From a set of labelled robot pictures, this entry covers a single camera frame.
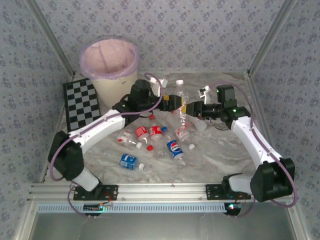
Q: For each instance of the clear bottle white cap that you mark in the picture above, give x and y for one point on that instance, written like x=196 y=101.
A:
x=180 y=91

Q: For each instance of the milky translucent plastic bottle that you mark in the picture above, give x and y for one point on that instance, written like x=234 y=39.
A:
x=199 y=125

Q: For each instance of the red-white label bottle white cap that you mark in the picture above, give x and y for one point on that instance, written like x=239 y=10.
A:
x=182 y=135

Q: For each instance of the red label bottle red cap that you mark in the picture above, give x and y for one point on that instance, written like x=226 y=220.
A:
x=142 y=132
x=155 y=131

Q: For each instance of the blue Pepsi bottle blue cap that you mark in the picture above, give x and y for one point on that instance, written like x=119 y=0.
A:
x=175 y=148

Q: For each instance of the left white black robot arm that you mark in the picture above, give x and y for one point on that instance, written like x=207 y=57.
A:
x=100 y=130

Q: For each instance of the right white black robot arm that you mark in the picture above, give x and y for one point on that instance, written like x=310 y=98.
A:
x=250 y=140

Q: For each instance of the cream plastic bin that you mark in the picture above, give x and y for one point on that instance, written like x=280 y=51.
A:
x=115 y=90

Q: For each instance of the white-red label bottle white cap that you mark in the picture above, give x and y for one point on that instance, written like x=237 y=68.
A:
x=124 y=137

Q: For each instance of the clear unlabelled plastic bottle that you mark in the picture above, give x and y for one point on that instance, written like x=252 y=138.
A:
x=160 y=153

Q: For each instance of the black white checkerboard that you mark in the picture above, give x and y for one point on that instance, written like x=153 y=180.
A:
x=80 y=105

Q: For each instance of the blue label bottle white cap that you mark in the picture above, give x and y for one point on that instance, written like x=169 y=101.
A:
x=128 y=161

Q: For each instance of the small circuit board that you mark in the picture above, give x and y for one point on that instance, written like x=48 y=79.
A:
x=232 y=208
x=93 y=207

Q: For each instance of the grey metal panel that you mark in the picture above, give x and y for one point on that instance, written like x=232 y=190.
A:
x=160 y=227

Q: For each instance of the aluminium frame rail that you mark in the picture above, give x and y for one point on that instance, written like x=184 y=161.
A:
x=61 y=113
x=250 y=81

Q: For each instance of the wide aluminium mounting rail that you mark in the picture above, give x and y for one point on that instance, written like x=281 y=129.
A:
x=162 y=191

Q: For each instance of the aluminium frame post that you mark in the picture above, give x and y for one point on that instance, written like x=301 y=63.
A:
x=52 y=37
x=271 y=37

